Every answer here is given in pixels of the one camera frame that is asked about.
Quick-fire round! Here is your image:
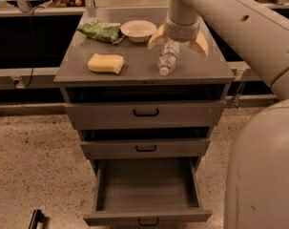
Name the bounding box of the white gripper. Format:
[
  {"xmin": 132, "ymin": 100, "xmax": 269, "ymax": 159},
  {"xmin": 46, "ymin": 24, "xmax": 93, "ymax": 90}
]
[{"xmin": 148, "ymin": 16, "xmax": 209, "ymax": 60}]

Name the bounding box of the clear plastic water bottle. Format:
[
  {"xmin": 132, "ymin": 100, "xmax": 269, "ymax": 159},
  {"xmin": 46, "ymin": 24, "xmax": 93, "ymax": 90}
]
[{"xmin": 157, "ymin": 39, "xmax": 180, "ymax": 76}]

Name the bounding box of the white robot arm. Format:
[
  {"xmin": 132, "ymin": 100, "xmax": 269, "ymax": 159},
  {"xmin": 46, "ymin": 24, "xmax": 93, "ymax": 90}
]
[{"xmin": 164, "ymin": 0, "xmax": 289, "ymax": 229}]

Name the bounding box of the grey top drawer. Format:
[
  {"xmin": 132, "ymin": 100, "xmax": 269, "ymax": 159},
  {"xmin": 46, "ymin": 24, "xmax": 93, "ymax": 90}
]
[{"xmin": 65, "ymin": 101, "xmax": 225, "ymax": 130}]

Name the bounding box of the grey drawer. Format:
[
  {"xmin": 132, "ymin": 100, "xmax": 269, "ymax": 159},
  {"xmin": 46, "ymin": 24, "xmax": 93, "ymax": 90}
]
[
  {"xmin": 84, "ymin": 157, "xmax": 212, "ymax": 226},
  {"xmin": 81, "ymin": 138, "xmax": 211, "ymax": 159},
  {"xmin": 65, "ymin": 101, "xmax": 225, "ymax": 130}
]

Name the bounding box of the grey drawer cabinet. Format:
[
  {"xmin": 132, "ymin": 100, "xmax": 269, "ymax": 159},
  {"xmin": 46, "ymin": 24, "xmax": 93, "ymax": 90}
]
[{"xmin": 52, "ymin": 6, "xmax": 236, "ymax": 174}]

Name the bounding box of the grey middle drawer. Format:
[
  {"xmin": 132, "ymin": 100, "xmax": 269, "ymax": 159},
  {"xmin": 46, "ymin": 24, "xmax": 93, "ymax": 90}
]
[{"xmin": 81, "ymin": 138, "xmax": 211, "ymax": 159}]

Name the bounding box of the grey bottom drawer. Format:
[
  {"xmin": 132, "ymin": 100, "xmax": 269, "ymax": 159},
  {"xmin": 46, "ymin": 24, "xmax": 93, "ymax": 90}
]
[{"xmin": 84, "ymin": 157, "xmax": 212, "ymax": 226}]

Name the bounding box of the white bowl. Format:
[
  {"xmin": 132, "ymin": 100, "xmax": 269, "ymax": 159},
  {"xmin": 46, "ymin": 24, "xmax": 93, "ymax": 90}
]
[{"xmin": 120, "ymin": 20, "xmax": 156, "ymax": 43}]

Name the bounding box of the green snack bag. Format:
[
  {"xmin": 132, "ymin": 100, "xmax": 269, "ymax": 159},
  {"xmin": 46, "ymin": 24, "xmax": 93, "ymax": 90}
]
[{"xmin": 76, "ymin": 20, "xmax": 125, "ymax": 45}]

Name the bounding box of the yellow sponge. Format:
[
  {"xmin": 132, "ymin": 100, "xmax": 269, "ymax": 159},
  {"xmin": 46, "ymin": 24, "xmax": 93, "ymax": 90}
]
[{"xmin": 88, "ymin": 53, "xmax": 124, "ymax": 74}]

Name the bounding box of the black object on floor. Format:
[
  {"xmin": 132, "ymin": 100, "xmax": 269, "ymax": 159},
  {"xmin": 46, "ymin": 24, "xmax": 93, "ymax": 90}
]
[{"xmin": 28, "ymin": 209, "xmax": 44, "ymax": 229}]

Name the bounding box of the metal bracket on rail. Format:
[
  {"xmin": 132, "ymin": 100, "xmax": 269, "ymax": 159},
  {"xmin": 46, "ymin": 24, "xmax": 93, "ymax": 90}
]
[{"xmin": 232, "ymin": 69, "xmax": 246, "ymax": 109}]

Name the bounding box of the black power cable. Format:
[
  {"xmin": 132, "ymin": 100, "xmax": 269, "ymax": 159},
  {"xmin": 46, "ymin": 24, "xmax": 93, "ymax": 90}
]
[{"xmin": 23, "ymin": 5, "xmax": 46, "ymax": 89}]

